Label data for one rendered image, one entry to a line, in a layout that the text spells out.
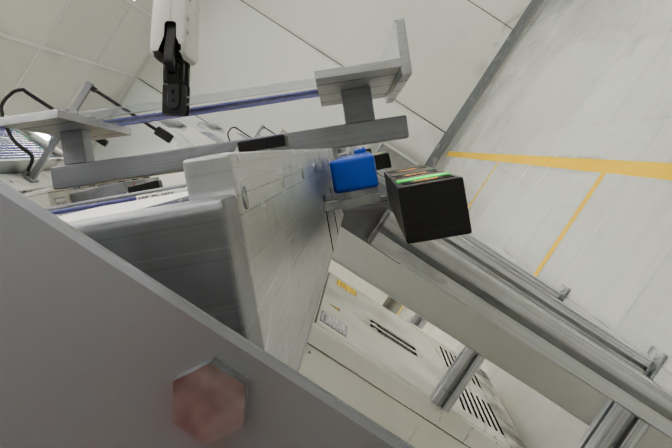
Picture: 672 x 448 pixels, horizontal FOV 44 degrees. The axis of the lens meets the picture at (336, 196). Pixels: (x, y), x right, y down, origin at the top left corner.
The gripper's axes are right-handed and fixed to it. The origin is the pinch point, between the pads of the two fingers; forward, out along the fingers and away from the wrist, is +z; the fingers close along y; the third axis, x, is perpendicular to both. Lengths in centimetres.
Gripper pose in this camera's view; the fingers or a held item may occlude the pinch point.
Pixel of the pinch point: (176, 100)
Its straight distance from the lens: 116.0
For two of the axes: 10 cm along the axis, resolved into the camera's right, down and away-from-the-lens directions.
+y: 0.0, 0.2, -10.0
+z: -0.3, 10.0, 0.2
